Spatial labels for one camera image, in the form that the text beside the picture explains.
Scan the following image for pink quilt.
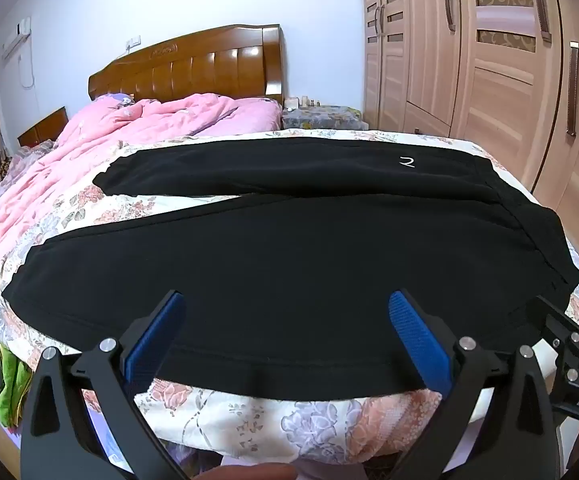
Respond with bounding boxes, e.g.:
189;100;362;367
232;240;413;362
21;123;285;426
0;92;282;286

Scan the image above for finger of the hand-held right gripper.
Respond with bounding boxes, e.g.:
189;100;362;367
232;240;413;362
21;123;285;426
512;295;579;361

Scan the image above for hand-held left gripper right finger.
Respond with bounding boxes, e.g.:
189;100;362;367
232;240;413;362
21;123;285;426
388;289;565;480

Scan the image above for green bag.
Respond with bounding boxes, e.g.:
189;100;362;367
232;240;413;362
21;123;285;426
0;317;32;428

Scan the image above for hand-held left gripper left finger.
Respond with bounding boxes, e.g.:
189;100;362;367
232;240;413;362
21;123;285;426
22;289;190;480

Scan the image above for white air conditioner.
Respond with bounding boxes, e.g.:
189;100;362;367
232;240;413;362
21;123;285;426
2;17;32;58

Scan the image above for dark wooden bedside cabinet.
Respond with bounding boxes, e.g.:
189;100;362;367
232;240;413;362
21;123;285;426
18;106;68;148

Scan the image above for nightstand with floral cover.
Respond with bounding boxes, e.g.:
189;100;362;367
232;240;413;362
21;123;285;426
282;105;367;131

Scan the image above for floral bed sheet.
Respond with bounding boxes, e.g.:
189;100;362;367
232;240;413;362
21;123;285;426
0;127;579;471

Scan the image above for purple pillow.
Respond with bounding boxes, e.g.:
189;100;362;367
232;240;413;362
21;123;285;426
93;91;137;111

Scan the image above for light wooden wardrobe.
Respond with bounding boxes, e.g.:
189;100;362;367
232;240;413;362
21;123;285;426
361;0;579;281

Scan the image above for wooden headboard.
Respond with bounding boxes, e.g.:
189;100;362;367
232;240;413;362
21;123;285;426
88;23;286;106

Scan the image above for black pants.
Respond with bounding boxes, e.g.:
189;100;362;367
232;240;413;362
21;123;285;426
0;136;579;403

